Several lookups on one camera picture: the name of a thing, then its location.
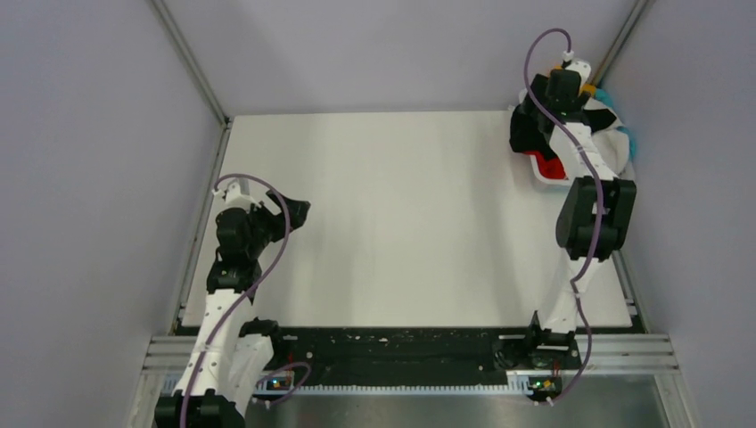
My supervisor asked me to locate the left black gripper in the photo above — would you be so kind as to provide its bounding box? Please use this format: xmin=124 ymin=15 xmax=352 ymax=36
xmin=245 ymin=188 xmax=309 ymax=258

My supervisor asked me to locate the black t-shirt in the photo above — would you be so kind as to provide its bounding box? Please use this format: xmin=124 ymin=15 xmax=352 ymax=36
xmin=509 ymin=105 xmax=557 ymax=161

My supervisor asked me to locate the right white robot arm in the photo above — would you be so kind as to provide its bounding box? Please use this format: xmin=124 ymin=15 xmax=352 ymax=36
xmin=494 ymin=62 xmax=637 ymax=369

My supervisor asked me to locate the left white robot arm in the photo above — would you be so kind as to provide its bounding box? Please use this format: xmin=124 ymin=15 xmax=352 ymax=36
xmin=154 ymin=188 xmax=311 ymax=427

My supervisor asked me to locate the teal t-shirt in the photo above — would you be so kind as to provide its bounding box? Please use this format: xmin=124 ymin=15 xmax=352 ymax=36
xmin=593 ymin=86 xmax=639 ymax=161

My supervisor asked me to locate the white t-shirt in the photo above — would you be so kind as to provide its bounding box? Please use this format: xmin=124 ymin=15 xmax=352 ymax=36
xmin=583 ymin=97 xmax=630 ymax=176

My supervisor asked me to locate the red t-shirt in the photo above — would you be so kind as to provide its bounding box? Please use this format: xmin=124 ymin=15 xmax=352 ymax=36
xmin=525 ymin=151 xmax=567 ymax=184

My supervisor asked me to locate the white laundry basket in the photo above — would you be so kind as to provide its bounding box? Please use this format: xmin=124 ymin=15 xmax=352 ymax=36
xmin=510 ymin=86 xmax=636 ymax=186

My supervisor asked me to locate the right aluminium frame post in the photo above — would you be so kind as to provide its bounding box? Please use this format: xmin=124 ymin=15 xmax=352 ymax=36
xmin=591 ymin=0 xmax=654 ymax=86

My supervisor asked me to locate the aluminium frame post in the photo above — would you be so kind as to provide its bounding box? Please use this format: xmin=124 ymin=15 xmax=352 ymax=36
xmin=146 ymin=0 xmax=230 ymax=127
xmin=591 ymin=0 xmax=654 ymax=86

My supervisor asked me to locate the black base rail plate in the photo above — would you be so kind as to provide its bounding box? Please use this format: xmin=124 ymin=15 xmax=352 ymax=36
xmin=266 ymin=327 xmax=581 ymax=387

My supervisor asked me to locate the white slotted cable duct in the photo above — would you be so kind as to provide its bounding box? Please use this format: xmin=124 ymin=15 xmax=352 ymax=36
xmin=189 ymin=370 xmax=555 ymax=401

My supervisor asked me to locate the left aluminium frame post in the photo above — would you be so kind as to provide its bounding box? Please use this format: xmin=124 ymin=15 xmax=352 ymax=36
xmin=146 ymin=0 xmax=230 ymax=127

